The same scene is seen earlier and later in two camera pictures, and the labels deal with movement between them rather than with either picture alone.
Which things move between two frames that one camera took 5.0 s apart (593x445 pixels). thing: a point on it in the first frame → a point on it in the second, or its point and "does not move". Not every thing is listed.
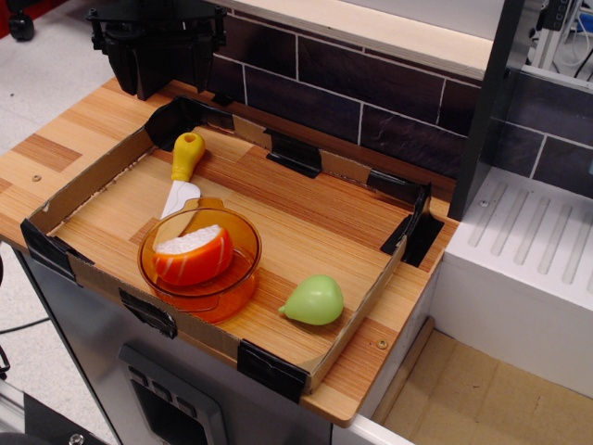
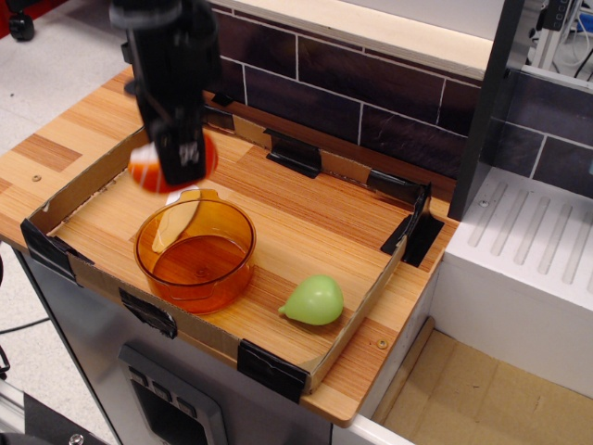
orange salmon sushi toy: [195, 256] → [145, 170]
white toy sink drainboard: [516, 280] does not move
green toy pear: [316, 299] does not move
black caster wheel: [21, 26] does not move
